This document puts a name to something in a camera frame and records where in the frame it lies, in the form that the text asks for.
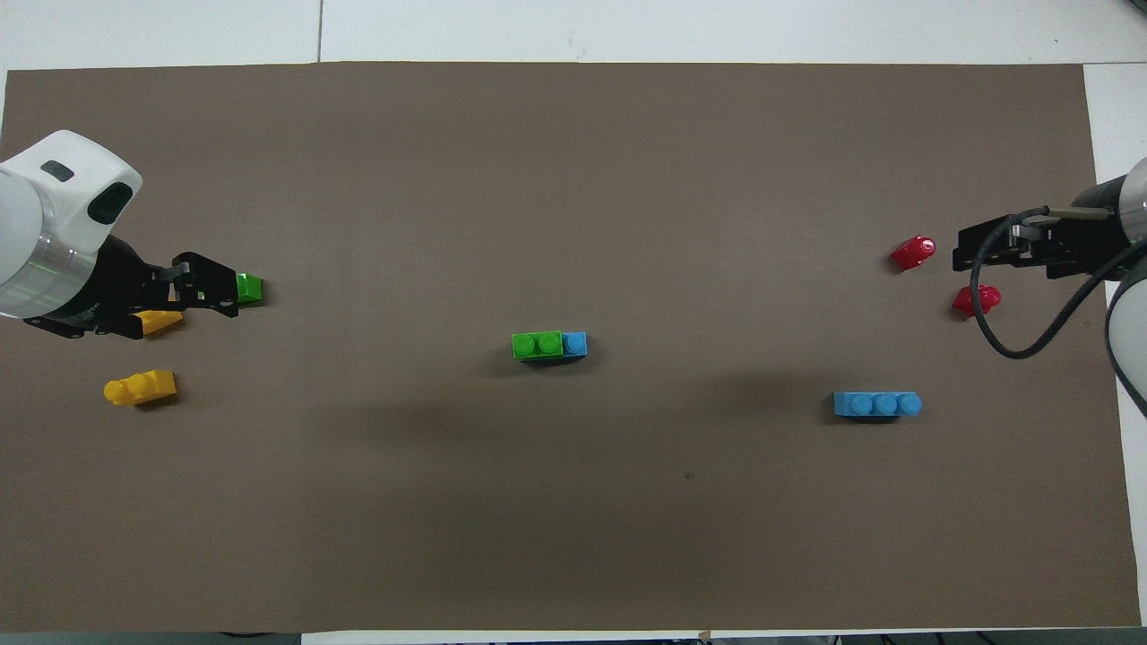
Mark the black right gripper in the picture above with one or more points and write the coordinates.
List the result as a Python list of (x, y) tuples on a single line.
[(1075, 246)]

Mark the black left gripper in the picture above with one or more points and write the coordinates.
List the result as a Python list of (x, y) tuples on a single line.
[(107, 296)]

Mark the green brick with white stickers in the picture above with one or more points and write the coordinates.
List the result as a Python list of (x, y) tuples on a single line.
[(250, 288)]

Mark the plain green toy brick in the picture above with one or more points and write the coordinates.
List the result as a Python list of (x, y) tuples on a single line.
[(536, 345)]

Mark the blue three-stud toy brick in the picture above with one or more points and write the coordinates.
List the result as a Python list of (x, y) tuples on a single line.
[(574, 344), (874, 404)]

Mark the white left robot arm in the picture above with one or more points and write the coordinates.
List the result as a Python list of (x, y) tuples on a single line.
[(45, 215)]

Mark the red single-stud toy brick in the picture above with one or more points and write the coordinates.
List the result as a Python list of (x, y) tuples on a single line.
[(971, 300), (912, 253)]

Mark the yellow toy brick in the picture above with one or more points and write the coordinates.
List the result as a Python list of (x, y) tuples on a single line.
[(163, 322), (143, 387)]

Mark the brown table mat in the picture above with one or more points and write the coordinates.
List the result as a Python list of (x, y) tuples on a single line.
[(573, 179)]

